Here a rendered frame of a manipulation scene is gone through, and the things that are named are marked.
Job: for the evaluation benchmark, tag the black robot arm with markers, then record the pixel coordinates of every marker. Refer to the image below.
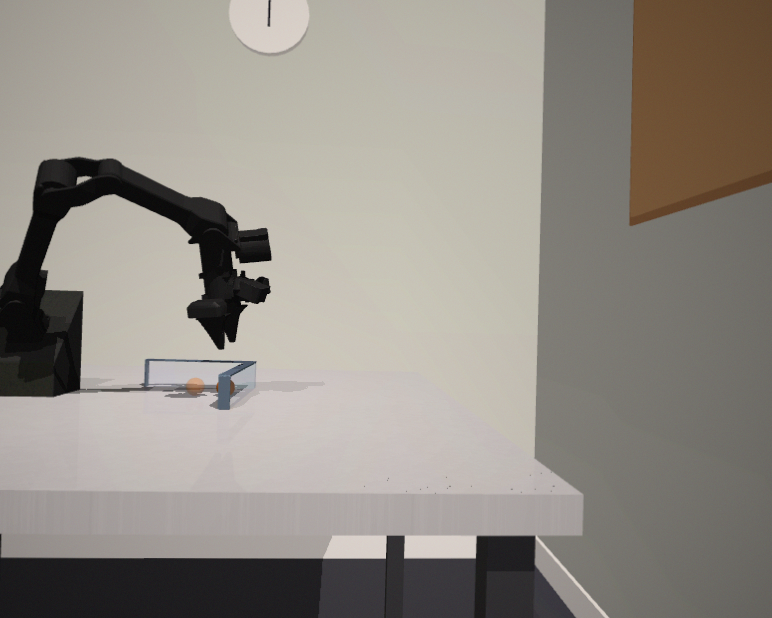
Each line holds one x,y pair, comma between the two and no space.
205,220

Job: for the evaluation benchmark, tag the translucent orange ball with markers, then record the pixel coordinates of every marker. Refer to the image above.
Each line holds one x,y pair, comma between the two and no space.
195,386

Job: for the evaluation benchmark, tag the blue-grey l-shaped wall trim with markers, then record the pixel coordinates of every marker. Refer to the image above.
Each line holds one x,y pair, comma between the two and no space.
224,378

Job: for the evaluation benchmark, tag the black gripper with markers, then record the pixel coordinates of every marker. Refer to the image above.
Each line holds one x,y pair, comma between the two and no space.
217,312

